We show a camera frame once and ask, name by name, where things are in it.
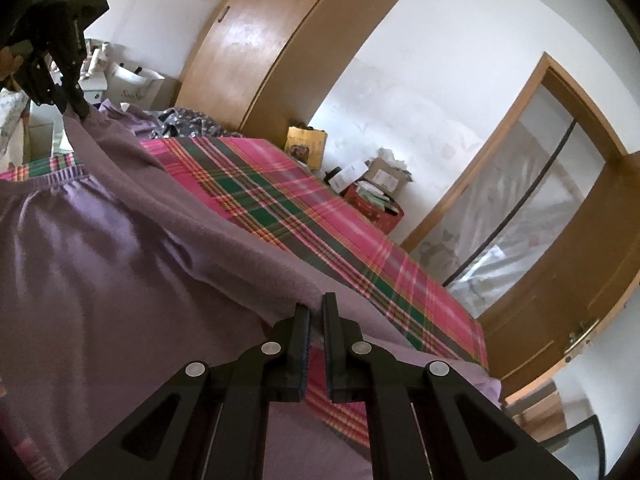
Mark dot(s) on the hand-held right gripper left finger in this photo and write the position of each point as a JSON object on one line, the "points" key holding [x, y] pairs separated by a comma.
{"points": [[303, 360]]}

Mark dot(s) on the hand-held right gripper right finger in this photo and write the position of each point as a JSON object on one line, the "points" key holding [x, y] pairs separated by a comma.
{"points": [[330, 355]]}

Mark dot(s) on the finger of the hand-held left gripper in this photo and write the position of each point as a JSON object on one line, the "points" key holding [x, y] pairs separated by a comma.
{"points": [[70, 85], [37, 82]]}

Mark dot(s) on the purple fleece pants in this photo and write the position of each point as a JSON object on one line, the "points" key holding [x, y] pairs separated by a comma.
{"points": [[150, 285]]}

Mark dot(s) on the white paper bag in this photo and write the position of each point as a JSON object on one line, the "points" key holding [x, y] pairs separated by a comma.
{"points": [[135, 87]]}

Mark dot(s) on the lilac bedding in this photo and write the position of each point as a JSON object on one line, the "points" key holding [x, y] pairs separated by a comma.
{"points": [[130, 117]]}

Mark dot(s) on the grey floral cloth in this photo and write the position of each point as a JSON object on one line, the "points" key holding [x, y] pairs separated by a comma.
{"points": [[190, 122]]}

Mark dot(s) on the red storage box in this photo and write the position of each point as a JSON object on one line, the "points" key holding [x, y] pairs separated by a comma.
{"points": [[375, 210]]}

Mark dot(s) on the plaid bed sheet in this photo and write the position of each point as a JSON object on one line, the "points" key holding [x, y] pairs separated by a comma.
{"points": [[300, 200]]}

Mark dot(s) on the white carton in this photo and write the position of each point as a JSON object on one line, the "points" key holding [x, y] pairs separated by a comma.
{"points": [[347, 176]]}

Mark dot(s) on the brown cardboard box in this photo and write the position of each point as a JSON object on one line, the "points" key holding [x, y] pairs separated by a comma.
{"points": [[387, 172]]}

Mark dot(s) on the yellow cardboard box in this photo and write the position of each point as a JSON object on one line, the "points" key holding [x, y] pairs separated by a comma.
{"points": [[305, 147]]}

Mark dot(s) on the wooden board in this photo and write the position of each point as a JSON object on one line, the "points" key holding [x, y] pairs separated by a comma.
{"points": [[537, 407]]}

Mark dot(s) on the wooden wardrobe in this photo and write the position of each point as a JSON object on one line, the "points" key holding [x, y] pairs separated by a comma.
{"points": [[280, 35]]}

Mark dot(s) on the doorway with plastic curtain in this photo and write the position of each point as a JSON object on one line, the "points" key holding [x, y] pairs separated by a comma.
{"points": [[510, 200]]}

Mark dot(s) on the wooden door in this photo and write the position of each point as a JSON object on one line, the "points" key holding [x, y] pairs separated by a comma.
{"points": [[575, 270]]}

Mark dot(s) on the black mesh chair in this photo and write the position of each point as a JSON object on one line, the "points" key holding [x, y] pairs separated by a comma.
{"points": [[580, 450]]}

